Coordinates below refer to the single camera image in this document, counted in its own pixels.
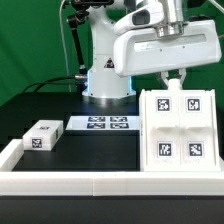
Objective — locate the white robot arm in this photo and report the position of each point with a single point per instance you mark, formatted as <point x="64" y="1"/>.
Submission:
<point x="103" y="84"/>

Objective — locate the white cabinet body box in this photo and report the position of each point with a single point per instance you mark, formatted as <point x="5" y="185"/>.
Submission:
<point x="175" y="89"/>

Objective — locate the white cabinet top block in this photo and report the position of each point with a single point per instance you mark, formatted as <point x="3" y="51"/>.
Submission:
<point x="43" y="135"/>

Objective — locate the white base tag plate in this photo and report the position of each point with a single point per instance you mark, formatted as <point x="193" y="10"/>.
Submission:
<point x="108" y="123"/>

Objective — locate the white cabinet door panel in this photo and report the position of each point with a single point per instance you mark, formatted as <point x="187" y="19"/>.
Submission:
<point x="162" y="130"/>
<point x="195" y="131"/>

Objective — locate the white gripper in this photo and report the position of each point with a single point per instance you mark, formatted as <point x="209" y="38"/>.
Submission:
<point x="139" y="49"/>

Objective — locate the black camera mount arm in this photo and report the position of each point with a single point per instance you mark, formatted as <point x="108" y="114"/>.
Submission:
<point x="78" y="18"/>

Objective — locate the white obstacle wall fence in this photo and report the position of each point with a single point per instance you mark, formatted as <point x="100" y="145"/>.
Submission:
<point x="102" y="183"/>

